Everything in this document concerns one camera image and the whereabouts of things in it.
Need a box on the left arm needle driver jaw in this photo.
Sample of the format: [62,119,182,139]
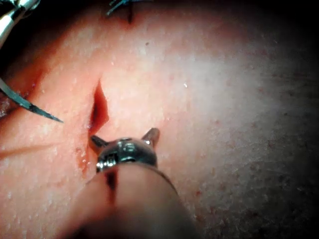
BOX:
[141,127,160,148]
[89,135,110,153]

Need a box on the right arm needle driver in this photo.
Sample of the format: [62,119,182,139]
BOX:
[0,0,41,48]

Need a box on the left arm needle driver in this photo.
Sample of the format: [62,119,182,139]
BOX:
[96,136,159,173]

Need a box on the curved steel needle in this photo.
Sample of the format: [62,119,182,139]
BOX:
[0,77,64,123]

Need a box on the tissue pad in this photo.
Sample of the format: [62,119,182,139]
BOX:
[0,0,319,239]

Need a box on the black stitching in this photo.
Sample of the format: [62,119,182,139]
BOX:
[105,0,152,25]

